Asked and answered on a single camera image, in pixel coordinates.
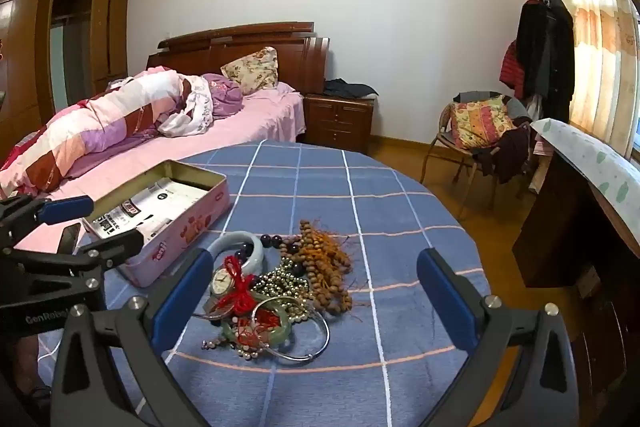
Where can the silver metal bangle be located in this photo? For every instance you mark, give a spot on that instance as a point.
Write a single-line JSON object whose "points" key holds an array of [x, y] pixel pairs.
{"points": [[300, 358]]}

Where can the red knot charm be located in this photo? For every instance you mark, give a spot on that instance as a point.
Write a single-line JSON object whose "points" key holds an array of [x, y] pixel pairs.
{"points": [[240, 292]]}

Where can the wooden nightstand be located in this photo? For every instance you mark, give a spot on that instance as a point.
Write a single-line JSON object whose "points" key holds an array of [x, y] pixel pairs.
{"points": [[340, 122]]}

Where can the person's left forearm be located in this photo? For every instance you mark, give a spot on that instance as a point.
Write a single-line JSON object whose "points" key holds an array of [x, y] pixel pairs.
{"points": [[27, 357]]}

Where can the hanging dark coat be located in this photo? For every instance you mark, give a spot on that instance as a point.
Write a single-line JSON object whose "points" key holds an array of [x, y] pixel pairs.
{"points": [[545, 47]]}

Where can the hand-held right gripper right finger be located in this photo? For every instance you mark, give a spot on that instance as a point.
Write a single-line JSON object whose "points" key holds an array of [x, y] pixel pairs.
{"points": [[445, 302]]}

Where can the white jade bangle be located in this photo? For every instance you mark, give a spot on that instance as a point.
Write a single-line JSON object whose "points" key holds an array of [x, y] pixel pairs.
{"points": [[235, 237]]}

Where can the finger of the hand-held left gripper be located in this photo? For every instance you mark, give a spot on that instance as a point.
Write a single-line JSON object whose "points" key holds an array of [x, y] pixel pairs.
{"points": [[115, 249], [65, 211]]}

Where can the dark wooden cabinet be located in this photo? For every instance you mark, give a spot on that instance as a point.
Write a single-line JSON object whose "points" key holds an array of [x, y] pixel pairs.
{"points": [[555, 227]]}

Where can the green jade bangle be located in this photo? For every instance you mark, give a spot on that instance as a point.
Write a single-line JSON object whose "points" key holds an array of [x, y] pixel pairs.
{"points": [[231, 333]]}

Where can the dark clothes pile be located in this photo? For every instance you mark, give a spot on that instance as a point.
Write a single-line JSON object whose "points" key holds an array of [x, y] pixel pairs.
{"points": [[350, 88]]}

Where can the white sheet green pattern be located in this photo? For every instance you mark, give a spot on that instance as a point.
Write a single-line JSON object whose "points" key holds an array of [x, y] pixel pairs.
{"points": [[590, 157]]}

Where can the dark maroon garment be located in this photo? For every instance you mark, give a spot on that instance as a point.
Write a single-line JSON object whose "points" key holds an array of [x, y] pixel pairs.
{"points": [[510, 152]]}

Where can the patterned yellow curtain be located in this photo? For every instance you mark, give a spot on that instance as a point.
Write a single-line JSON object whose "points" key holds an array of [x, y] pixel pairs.
{"points": [[595, 32]]}

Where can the purple blanket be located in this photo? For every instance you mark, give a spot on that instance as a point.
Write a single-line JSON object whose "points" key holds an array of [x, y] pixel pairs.
{"points": [[225, 94]]}

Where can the wooden wardrobe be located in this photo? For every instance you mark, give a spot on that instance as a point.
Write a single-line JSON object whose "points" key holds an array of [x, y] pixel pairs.
{"points": [[25, 57]]}

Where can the floral pillow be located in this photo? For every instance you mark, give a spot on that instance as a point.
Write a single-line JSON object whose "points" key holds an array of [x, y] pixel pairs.
{"points": [[252, 69]]}

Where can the hanging red garment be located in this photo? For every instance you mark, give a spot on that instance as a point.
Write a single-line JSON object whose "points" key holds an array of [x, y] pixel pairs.
{"points": [[511, 72]]}

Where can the pink tin box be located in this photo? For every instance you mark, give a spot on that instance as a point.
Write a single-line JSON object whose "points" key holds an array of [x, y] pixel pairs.
{"points": [[200, 217]]}

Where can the blue plaid tablecloth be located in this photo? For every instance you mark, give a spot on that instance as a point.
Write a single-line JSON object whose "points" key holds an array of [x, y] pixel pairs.
{"points": [[375, 232]]}

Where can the rattan chair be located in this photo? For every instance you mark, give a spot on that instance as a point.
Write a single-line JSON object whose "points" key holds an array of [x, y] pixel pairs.
{"points": [[450, 142]]}

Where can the pink patchwork quilt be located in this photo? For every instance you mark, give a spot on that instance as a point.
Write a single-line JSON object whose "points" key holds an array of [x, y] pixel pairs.
{"points": [[100, 122]]}

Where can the colourful patchwork cushion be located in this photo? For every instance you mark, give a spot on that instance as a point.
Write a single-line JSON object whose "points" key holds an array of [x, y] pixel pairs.
{"points": [[480, 122]]}

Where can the wooden bed pink sheet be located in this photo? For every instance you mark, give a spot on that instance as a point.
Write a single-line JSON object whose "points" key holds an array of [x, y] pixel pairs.
{"points": [[260, 117]]}

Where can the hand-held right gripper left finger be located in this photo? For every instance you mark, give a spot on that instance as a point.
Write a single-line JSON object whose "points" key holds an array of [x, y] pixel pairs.
{"points": [[182, 292]]}

